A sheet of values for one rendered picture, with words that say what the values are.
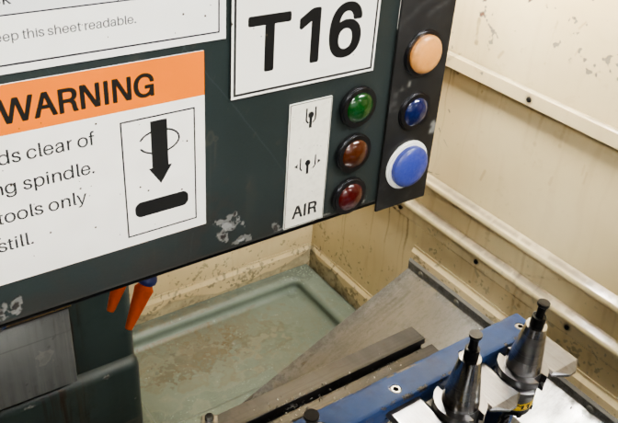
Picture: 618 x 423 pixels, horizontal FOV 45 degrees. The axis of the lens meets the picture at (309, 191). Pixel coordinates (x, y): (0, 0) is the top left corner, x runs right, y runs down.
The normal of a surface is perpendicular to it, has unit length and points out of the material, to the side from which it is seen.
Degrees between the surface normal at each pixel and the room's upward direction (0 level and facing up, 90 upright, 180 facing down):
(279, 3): 90
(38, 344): 90
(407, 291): 24
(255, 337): 0
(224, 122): 90
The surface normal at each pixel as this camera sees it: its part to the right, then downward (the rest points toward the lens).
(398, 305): -0.28, -0.68
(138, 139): 0.57, 0.46
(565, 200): -0.82, 0.25
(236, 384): 0.06, -0.85
